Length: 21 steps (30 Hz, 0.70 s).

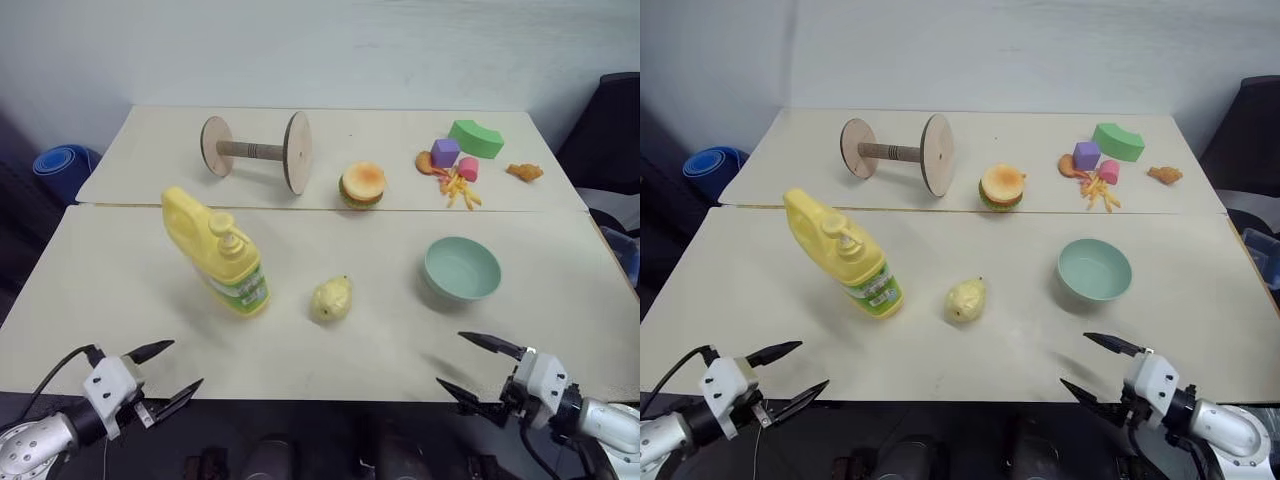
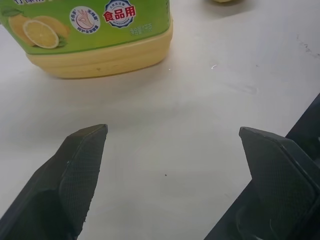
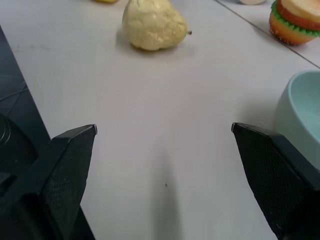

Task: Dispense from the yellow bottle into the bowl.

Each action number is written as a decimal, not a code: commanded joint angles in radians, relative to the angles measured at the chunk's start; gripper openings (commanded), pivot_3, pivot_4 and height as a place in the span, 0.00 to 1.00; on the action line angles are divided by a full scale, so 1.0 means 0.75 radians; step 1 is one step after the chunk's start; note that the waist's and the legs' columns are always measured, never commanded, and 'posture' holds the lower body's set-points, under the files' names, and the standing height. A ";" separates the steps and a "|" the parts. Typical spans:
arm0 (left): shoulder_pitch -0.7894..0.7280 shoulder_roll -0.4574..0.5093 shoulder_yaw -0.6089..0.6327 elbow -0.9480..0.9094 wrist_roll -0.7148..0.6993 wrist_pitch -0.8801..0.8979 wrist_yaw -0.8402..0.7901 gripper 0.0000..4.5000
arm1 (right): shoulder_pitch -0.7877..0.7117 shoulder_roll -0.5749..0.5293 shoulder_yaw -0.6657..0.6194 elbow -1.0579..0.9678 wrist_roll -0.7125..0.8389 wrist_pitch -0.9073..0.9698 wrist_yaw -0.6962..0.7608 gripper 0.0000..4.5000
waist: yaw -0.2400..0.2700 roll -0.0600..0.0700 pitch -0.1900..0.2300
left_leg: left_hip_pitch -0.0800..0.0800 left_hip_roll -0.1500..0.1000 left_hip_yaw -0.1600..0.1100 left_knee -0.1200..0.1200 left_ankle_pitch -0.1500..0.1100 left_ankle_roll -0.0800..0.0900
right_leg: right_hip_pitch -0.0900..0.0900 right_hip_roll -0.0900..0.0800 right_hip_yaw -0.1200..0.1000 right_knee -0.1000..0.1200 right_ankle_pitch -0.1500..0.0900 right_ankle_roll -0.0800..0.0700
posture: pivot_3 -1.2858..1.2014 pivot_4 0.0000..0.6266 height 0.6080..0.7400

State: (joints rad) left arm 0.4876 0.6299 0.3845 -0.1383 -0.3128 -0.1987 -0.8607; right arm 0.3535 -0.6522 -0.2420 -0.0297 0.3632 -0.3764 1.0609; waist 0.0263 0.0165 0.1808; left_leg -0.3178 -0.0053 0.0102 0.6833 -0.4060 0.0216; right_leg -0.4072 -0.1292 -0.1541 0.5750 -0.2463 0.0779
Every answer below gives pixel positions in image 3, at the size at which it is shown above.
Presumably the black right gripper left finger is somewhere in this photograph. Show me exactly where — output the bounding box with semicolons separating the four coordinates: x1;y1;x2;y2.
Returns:
0;124;98;240

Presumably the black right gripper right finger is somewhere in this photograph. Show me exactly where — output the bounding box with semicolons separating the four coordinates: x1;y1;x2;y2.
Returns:
231;122;320;240

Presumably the light blue bowl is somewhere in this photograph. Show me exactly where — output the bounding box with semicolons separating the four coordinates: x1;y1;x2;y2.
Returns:
273;70;320;165

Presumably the dark robot body part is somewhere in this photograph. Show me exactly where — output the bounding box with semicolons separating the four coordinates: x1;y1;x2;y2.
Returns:
0;113;52;198

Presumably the toy hamburger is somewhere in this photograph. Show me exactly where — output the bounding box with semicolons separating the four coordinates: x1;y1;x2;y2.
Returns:
268;0;320;47

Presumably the pale yellow toy pear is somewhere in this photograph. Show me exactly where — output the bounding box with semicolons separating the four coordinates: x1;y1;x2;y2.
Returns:
121;0;193;52

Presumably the beige round object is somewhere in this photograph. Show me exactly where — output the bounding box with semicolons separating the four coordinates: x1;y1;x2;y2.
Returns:
239;0;267;6

